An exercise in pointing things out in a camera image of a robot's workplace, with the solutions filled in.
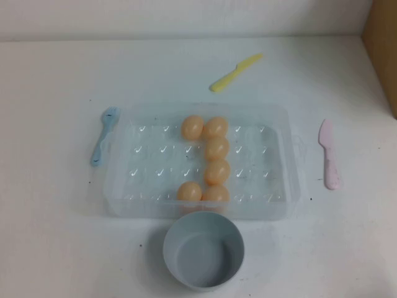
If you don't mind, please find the brown cardboard box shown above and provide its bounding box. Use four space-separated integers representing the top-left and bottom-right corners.
361 0 397 120

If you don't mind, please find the orange plastic egg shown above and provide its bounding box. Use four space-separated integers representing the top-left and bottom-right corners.
205 137 231 161
201 184 231 204
204 159 231 186
202 116 230 139
176 181 203 201
181 115 205 140

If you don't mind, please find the yellow plastic knife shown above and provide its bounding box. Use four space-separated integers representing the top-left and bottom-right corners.
210 53 264 93

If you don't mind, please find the pink plastic knife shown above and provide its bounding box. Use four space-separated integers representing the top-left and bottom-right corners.
318 119 341 191

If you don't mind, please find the clear plastic egg box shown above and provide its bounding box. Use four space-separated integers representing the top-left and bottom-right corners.
102 102 302 223

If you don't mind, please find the grey-blue round bowl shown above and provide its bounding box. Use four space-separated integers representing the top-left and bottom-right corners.
163 211 246 292

